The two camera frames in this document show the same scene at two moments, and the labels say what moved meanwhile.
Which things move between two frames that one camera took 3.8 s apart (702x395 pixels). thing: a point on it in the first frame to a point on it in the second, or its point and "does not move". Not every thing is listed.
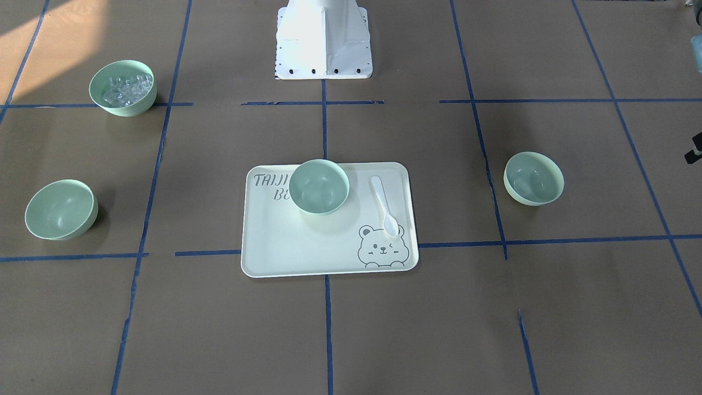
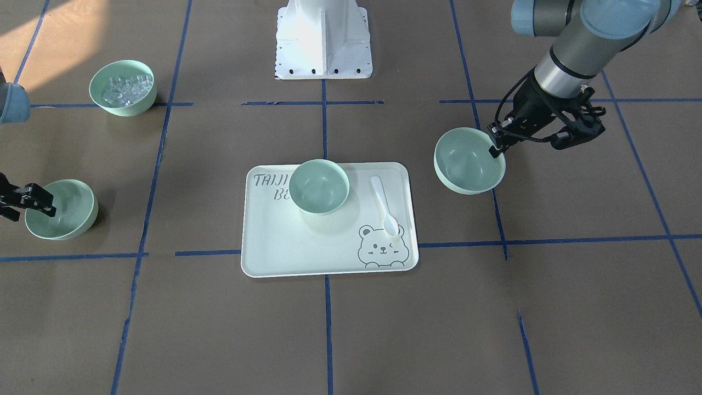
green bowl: (61, 209) does not move
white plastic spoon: (390, 223) does not move
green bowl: (531, 179) to (463, 164)
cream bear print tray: (281, 240) does not move
